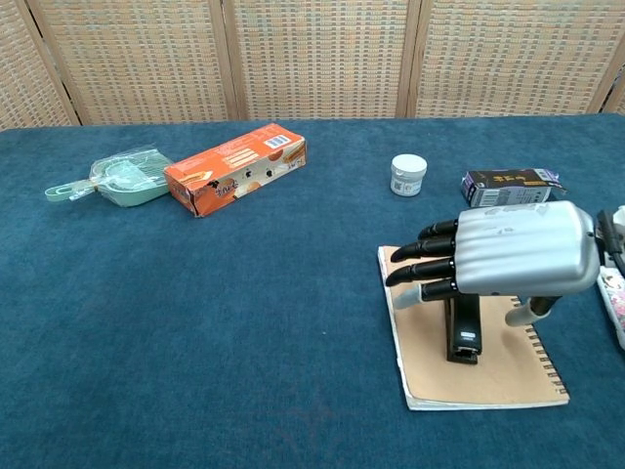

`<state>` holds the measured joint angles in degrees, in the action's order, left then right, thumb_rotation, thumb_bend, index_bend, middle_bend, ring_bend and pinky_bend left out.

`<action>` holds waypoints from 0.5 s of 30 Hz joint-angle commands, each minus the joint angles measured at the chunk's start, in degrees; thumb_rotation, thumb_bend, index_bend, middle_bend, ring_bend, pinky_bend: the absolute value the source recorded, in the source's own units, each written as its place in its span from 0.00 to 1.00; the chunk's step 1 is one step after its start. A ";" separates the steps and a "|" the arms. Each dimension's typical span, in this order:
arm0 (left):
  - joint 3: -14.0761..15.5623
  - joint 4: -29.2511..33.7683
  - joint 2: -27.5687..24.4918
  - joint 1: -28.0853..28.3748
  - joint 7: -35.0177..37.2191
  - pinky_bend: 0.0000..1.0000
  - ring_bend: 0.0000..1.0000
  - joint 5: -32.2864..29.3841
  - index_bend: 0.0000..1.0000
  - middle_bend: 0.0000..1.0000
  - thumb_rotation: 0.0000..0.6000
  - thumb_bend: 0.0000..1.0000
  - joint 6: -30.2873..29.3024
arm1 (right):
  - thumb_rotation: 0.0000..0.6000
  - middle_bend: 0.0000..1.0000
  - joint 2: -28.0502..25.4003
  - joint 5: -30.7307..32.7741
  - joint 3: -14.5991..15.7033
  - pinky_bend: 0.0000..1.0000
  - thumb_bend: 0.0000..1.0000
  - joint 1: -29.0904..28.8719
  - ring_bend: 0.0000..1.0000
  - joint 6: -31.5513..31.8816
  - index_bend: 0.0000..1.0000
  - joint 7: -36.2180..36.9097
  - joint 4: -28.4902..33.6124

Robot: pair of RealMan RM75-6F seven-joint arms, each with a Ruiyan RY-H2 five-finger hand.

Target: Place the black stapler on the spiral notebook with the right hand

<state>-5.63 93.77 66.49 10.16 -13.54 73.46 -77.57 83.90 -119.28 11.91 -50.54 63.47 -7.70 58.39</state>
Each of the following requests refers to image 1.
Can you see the black purple carton box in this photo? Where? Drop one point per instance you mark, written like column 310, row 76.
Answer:
column 503, row 188

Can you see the orange snack box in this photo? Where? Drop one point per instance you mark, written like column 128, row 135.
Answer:
column 234, row 171

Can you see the blue table cloth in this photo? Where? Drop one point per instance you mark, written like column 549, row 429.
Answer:
column 195, row 317

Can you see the floral print packet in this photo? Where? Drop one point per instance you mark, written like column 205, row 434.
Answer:
column 614, row 298

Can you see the woven folding screen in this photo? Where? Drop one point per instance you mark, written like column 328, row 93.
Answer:
column 312, row 58

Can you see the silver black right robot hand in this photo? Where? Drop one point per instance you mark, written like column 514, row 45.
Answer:
column 522, row 249

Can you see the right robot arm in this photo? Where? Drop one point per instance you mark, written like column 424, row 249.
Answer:
column 612, row 234

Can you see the black stapler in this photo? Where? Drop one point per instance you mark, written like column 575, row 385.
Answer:
column 464, row 327

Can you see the green scoop in plastic bag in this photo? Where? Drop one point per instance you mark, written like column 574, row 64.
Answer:
column 124, row 183

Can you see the yellow spiral notebook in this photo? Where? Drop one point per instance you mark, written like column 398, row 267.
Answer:
column 439, row 361

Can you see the small white plastic jar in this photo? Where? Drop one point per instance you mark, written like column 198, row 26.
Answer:
column 408, row 176

